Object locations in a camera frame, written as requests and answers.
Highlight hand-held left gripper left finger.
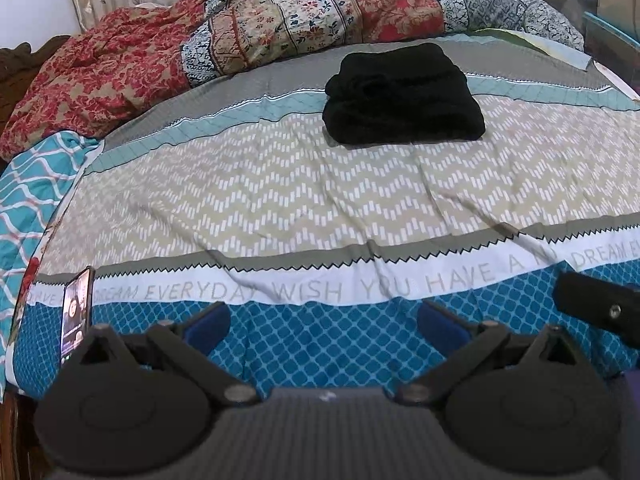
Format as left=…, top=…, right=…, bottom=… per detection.
left=75, top=302, right=262, bottom=406

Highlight black smartphone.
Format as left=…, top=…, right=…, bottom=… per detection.
left=59, top=266, right=96, bottom=362

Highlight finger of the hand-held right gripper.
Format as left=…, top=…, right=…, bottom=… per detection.
left=554, top=270, right=640, bottom=347

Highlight teal patterned pillow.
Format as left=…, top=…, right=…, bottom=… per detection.
left=0, top=130, right=105, bottom=397

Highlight black pants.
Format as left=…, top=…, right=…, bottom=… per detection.
left=322, top=42, right=487, bottom=145

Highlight green pillow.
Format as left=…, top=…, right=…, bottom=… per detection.
left=467, top=27, right=592, bottom=72

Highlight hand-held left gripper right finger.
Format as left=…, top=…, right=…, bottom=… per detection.
left=395, top=301, right=581, bottom=406

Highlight wooden headboard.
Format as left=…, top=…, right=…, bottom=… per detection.
left=0, top=35, right=72, bottom=92

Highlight red floral quilt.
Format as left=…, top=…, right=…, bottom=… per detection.
left=0, top=0, right=587, bottom=159

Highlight patterned bedsheet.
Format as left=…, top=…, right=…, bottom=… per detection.
left=10, top=35, right=640, bottom=402

